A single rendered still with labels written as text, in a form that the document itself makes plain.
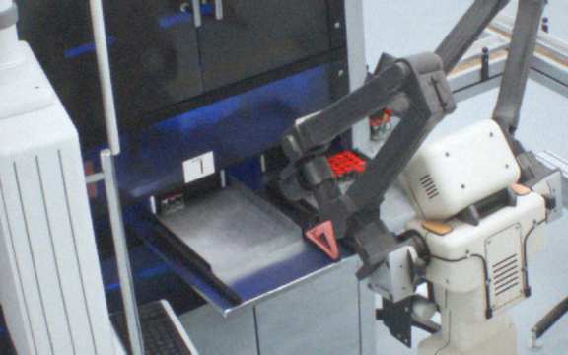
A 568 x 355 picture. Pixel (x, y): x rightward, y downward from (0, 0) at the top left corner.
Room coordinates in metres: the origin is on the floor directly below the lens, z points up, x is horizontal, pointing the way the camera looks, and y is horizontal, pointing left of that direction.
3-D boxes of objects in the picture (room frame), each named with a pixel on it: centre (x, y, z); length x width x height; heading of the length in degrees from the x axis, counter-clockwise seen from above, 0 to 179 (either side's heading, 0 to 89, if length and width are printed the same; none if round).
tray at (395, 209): (2.90, -0.18, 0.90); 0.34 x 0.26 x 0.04; 31
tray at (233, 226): (2.82, 0.17, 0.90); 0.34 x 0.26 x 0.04; 31
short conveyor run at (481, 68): (3.50, -0.44, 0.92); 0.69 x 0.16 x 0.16; 121
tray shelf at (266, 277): (2.85, -0.01, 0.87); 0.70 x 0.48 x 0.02; 121
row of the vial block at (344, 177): (2.98, -0.13, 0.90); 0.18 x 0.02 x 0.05; 121
